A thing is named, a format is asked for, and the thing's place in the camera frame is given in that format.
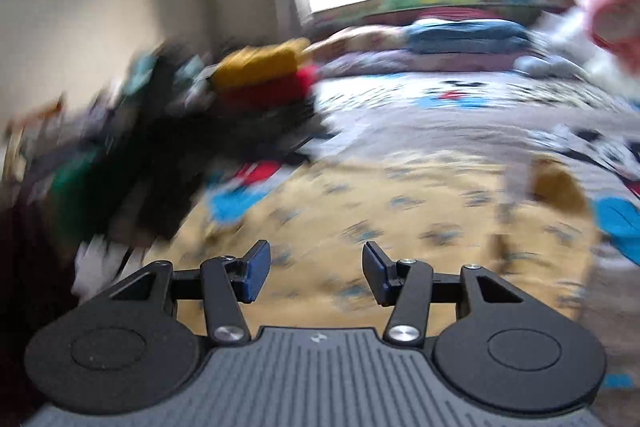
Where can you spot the grey plush toy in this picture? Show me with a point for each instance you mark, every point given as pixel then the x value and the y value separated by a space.
pixel 545 64

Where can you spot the mauve folded quilt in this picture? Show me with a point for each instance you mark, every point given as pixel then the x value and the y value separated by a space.
pixel 415 63

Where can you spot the colourful alphabet play mat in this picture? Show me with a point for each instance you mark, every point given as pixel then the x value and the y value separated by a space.
pixel 430 2

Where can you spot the white cloth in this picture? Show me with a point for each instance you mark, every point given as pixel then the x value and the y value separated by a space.
pixel 100 264

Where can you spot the yellow knit sweater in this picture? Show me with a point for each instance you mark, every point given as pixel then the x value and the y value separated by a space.
pixel 255 62

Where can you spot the cartoon printed blanket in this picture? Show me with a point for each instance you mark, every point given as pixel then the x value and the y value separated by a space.
pixel 425 127

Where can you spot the dark striped folded garment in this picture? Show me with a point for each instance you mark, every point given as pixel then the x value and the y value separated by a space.
pixel 280 124

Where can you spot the white pillow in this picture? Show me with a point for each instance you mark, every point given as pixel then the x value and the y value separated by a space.
pixel 565 24

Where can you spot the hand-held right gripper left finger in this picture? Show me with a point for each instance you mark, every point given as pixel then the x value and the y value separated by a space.
pixel 257 269

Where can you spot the person's maroon clothing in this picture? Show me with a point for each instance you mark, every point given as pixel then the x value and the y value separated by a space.
pixel 30 297

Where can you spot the blue folded blanket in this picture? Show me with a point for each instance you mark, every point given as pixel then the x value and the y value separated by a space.
pixel 465 37

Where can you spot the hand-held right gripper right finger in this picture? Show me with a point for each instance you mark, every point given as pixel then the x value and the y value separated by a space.
pixel 377 274

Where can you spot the floral cream quilt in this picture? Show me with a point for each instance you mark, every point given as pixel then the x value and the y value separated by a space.
pixel 360 41

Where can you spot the red knit sweater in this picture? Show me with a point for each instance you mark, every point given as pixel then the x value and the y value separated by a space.
pixel 275 89

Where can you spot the salmon pink quilt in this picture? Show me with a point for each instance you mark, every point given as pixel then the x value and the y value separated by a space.
pixel 612 2

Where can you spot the yellow printed garment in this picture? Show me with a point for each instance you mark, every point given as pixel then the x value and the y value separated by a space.
pixel 375 207

